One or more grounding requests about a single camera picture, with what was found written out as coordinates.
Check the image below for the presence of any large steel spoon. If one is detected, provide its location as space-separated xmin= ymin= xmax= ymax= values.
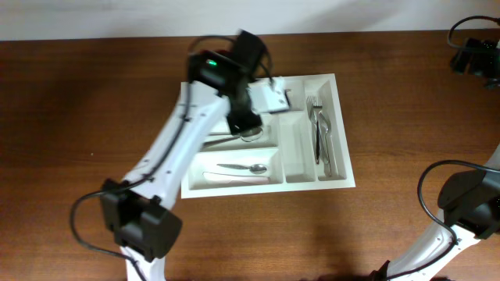
xmin=229 ymin=128 xmax=263 ymax=137
xmin=202 ymin=136 xmax=260 ymax=148

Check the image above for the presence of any small steel teaspoon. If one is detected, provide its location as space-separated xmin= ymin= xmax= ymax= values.
xmin=217 ymin=164 xmax=267 ymax=175

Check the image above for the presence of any white plastic knife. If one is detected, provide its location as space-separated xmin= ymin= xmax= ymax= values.
xmin=203 ymin=172 xmax=270 ymax=184

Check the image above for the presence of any steel fork dark handle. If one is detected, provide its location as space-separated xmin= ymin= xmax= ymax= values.
xmin=314 ymin=99 xmax=321 ymax=165

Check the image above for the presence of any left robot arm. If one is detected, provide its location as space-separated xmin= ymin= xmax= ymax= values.
xmin=98 ymin=30 xmax=283 ymax=280

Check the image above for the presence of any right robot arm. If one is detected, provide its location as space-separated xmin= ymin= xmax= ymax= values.
xmin=370 ymin=149 xmax=499 ymax=281

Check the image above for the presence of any white plastic cutlery tray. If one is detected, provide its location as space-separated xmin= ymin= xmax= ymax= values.
xmin=181 ymin=73 xmax=355 ymax=198

